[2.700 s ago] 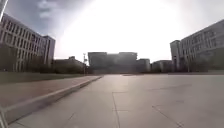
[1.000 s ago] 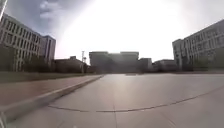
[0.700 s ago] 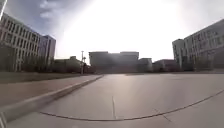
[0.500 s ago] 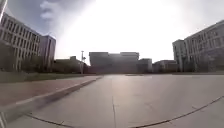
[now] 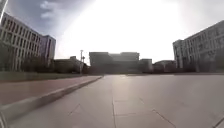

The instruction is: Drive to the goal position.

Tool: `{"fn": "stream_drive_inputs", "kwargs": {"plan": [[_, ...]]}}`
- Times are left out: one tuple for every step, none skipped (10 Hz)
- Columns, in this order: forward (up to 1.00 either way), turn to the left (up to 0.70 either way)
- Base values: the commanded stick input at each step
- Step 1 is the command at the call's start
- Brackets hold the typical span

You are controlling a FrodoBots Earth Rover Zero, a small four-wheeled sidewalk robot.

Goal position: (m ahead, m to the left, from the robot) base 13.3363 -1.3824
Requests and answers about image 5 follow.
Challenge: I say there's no wide grey building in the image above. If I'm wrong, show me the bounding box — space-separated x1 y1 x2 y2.
88 51 154 75

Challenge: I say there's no lamp pole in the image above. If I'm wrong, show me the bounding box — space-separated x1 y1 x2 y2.
79 49 85 75

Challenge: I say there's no grey paved plaza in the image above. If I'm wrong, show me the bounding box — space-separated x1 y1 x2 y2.
6 73 224 128

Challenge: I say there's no low reddish building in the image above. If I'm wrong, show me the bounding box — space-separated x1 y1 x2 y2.
152 59 177 74

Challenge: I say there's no reddish raised pavement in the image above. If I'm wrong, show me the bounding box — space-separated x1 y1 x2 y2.
0 75 101 107

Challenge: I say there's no grass lawn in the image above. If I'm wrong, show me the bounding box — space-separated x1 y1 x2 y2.
0 70 84 82

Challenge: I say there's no grey stone kerb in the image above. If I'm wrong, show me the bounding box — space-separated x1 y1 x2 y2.
0 75 104 123

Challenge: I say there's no large pale building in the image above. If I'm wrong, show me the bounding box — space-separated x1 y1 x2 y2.
172 19 224 73

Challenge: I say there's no tall pale building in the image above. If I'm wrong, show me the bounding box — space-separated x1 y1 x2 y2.
0 12 57 72

